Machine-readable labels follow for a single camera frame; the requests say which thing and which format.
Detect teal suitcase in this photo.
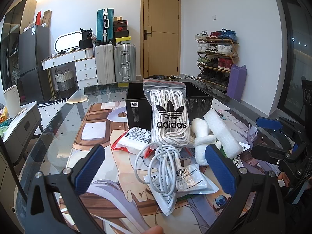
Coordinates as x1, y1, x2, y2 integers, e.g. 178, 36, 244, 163
96, 8, 114, 44

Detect black cardboard box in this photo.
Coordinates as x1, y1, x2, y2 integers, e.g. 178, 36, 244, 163
125, 81, 214, 132

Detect wooden door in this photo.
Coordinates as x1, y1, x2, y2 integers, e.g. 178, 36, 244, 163
140, 0, 181, 78

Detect white foam piece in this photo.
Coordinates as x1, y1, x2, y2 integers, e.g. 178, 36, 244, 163
204, 108, 243, 159

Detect white plush toy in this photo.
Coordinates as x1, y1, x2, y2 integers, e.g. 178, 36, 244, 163
191, 118, 222, 166

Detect dark glass wardrobe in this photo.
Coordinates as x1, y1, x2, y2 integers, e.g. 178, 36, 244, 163
1, 0, 36, 90

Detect grey side cabinet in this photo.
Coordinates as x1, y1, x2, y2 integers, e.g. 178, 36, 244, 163
3, 101, 43, 166

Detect oval mirror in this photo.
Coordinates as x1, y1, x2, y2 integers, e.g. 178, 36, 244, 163
54, 31, 82, 52

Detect stacked shoe boxes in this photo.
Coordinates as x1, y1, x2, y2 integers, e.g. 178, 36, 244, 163
113, 16, 132, 45

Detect purple bag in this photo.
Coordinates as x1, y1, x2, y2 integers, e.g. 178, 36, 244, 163
226, 65, 247, 101

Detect silver suitcase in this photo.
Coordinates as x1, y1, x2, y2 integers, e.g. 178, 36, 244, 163
114, 44, 137, 82

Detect black handbag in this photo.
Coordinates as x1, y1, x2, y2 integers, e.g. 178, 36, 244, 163
79, 28, 93, 49

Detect woven laundry basket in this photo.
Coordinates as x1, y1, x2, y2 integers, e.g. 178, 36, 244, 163
54, 69, 76, 99

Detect black refrigerator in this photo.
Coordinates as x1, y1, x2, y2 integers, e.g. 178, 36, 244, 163
19, 25, 52, 103

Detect white dresser desk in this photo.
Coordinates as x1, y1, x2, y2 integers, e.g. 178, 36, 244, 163
42, 48, 98, 99

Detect white charging cable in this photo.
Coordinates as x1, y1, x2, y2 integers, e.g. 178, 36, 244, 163
134, 142, 186, 196

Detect anime print desk mat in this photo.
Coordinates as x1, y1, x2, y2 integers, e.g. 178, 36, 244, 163
54, 99, 291, 234

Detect wooden shoe rack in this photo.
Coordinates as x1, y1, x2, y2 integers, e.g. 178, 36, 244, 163
195, 28, 239, 93

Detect adidas shoelace bag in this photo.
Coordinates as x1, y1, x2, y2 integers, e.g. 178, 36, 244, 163
143, 79, 190, 147

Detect right hand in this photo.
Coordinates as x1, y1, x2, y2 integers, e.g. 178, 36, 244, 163
277, 172, 290, 187

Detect white medicine sachet bag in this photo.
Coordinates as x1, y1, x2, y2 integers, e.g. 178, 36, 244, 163
143, 163, 219, 216

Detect white suitcase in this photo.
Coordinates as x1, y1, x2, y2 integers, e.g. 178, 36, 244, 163
94, 44, 115, 85

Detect left hand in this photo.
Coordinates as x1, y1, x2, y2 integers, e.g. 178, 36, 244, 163
142, 226, 164, 234

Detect white electric kettle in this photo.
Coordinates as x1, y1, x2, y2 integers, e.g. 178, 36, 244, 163
3, 85, 22, 118

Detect red white tissue pack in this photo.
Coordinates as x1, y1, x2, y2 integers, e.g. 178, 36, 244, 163
111, 127, 153, 159

